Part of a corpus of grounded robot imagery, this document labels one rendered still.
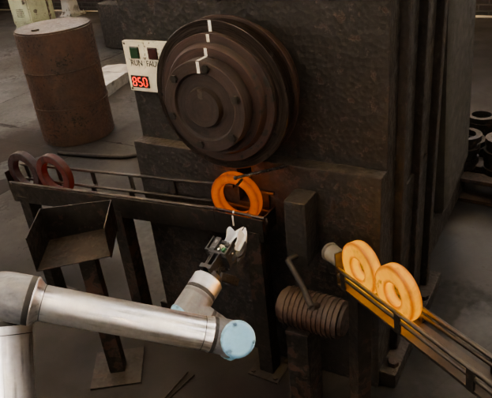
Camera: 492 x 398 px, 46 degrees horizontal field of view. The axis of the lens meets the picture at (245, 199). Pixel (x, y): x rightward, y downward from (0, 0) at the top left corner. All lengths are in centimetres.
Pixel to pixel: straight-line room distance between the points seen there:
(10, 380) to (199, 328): 47
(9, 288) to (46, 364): 125
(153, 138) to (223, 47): 64
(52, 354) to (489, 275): 198
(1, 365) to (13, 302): 20
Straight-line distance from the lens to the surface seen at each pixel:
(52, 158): 248
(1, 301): 142
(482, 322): 262
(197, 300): 157
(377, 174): 178
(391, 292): 157
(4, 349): 155
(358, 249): 160
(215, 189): 195
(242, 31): 166
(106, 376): 247
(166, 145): 212
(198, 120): 173
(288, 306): 184
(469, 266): 292
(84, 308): 141
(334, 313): 179
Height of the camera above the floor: 168
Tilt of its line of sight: 29 degrees down
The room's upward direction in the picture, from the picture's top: 6 degrees counter-clockwise
